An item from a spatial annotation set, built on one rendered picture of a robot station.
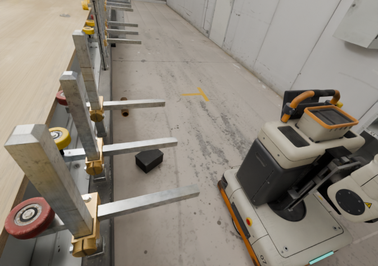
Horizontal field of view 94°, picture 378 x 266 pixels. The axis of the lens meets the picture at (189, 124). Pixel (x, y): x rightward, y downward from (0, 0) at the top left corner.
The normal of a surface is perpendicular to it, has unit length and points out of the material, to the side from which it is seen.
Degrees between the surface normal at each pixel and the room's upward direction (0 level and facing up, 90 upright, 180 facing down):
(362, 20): 90
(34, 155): 90
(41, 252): 0
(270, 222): 0
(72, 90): 90
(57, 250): 0
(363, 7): 90
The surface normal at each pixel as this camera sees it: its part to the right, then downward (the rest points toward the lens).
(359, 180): -0.94, 0.10
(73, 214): 0.31, 0.65
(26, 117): 0.14, -0.76
